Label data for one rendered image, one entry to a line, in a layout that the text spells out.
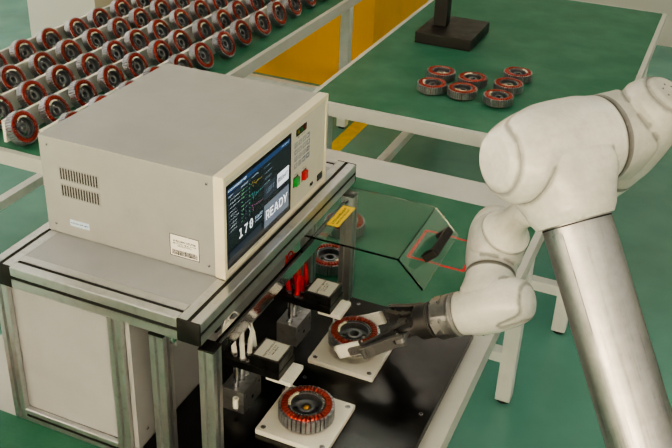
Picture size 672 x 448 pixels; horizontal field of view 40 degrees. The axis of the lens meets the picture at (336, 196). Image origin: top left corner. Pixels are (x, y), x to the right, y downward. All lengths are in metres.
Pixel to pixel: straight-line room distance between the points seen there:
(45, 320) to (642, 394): 1.05
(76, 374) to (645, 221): 3.12
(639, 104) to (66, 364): 1.12
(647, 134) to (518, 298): 0.53
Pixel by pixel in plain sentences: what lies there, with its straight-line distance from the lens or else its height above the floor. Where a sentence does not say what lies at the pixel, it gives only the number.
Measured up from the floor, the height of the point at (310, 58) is 0.16.
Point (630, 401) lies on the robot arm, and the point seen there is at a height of 1.22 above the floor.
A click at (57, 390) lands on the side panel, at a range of 1.88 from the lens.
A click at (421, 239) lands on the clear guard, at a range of 1.91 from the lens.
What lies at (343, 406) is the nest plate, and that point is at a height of 0.78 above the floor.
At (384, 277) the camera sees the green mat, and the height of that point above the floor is 0.75.
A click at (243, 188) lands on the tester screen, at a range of 1.63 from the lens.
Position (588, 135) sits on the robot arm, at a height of 1.52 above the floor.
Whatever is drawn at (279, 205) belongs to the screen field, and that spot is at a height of 1.16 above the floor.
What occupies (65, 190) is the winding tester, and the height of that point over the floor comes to 1.21.
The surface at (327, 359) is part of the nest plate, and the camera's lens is 2.01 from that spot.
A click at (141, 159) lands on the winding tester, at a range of 1.63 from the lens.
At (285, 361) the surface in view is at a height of 0.91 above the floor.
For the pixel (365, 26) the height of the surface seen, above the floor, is 0.41.
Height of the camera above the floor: 2.03
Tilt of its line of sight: 28 degrees down
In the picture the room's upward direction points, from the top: 2 degrees clockwise
